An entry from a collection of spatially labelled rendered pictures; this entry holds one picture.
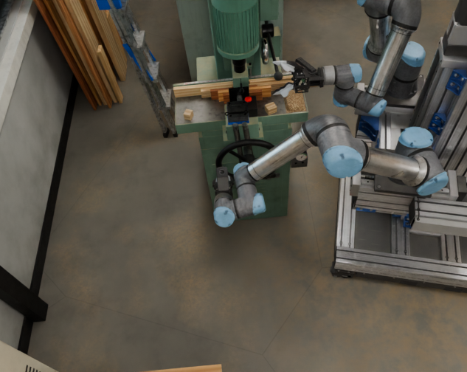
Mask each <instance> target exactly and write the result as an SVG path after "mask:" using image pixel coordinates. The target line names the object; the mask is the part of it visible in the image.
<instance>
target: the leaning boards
mask: <svg viewBox="0 0 467 372"><path fill-rule="evenodd" d="M33 1H34V2H35V4H36V6H37V8H38V9H39V11H40V13H41V15H42V16H43V18H44V20H45V22H46V24H47V26H48V28H49V30H50V31H51V33H52V35H53V37H54V38H55V40H56V42H57V44H58V46H59V47H60V50H61V52H62V53H63V55H64V57H65V59H66V61H67V62H68V64H69V66H70V68H71V70H72V71H73V73H74V75H75V77H76V79H77V81H78V83H79V84H80V87H81V89H82V90H83V92H84V94H85V96H86V98H87V100H88V102H89V103H90V104H91V106H92V108H93V109H94V110H97V103H98V104H99V106H101V105H102V102H103V104H104V105H108V107H109V108H111V106H112V100H113V101H114V103H118V101H119V103H122V99H123V96H122V92H121V91H120V88H119V85H118V83H117V80H116V76H115V74H114V71H113V65H114V67H115V69H116V71H117V74H118V75H119V77H120V80H121V81H124V80H125V77H126V70H127V58H126V55H125V52H124V47H123V45H122V44H123V42H122V39H121V37H120V34H119V33H118V31H117V28H116V26H115V24H114V22H113V19H112V17H111V15H110V12H109V11H108V10H99V7H98V5H97V2H96V0H33Z"/></svg>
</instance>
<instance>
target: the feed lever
mask: <svg viewBox="0 0 467 372"><path fill-rule="evenodd" d="M261 29H262V37H263V38H267V39H268V40H269V46H270V50H271V56H272V59H273V61H277V60H276V57H275V53H274V47H273V44H272V41H271V38H273V37H274V25H273V24H269V22H268V21H265V24H262V25H261ZM274 69H275V73H274V79H275V80H277V81H279V80H282V78H283V74H282V72H279V69H278V65H275V64H274Z"/></svg>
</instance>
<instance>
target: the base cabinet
mask: <svg viewBox="0 0 467 372"><path fill-rule="evenodd" d="M222 149H223V148H211V149H203V150H201V153H202V157H203V160H204V167H205V171H206V175H207V181H208V185H209V189H210V195H211V199H212V206H213V210H214V199H215V190H214V188H213V187H212V181H213V180H214V179H215V178H217V175H216V164H215V161H216V158H217V155H218V154H219V152H220V151H221V150H222ZM252 151H253V155H254V156H255V158H258V157H259V156H261V155H263V154H264V153H265V152H267V151H269V150H268V149H267V148H263V147H260V146H254V145H252ZM238 163H239V159H238V158H237V157H236V156H234V155H232V154H230V153H228V154H227V155H226V156H225V157H224V158H223V160H222V165H223V167H227V169H228V172H229V173H232V174H234V173H233V169H234V167H235V166H236V165H237V164H238ZM290 164H291V160H290V161H289V162H287V163H285V164H284V165H283V166H281V167H279V168H278V169H277V170H276V171H275V173H279V174H280V177H279V178H271V179H261V180H259V181H258V182H256V183H255V186H256V189H257V193H262V194H263V198H264V202H265V205H266V211H265V212H264V213H259V214H257V215H256V216H248V217H245V218H239V219H237V220H234V221H238V220H247V219H255V218H270V217H278V216H287V213H288V189H289V176H290ZM234 183H235V181H234ZM232 192H233V199H238V194H237V189H236V185H235V184H234V185H233V186H232Z"/></svg>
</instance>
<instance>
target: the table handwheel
mask: <svg viewBox="0 0 467 372"><path fill-rule="evenodd" d="M250 145H254V146H260V147H263V148H267V149H268V150H270V149H271V148H273V147H274V145H272V144H271V143H270V142H267V141H264V140H260V139H243V140H239V141H237V142H233V143H231V144H229V145H227V146H226V147H225V148H223V149H222V150H221V151H220V152H219V154H218V155H217V158H216V161H215V164H216V167H217V168H218V167H223V165H222V160H223V158H224V157H225V156H226V155H227V154H228V153H230V154H232V155H234V156H236V157H237V158H239V159H241V161H242V162H247V163H251V162H252V161H254V160H255V159H257V158H255V156H254V155H252V151H251V150H250V149H248V148H247V147H246V146H250ZM239 147H243V156H241V155H240V154H237V153H236V152H234V151H233V150H234V149H236V148H239ZM228 176H231V177H232V178H233V179H234V174H232V173H229V172H228ZM234 181H235V180H234Z"/></svg>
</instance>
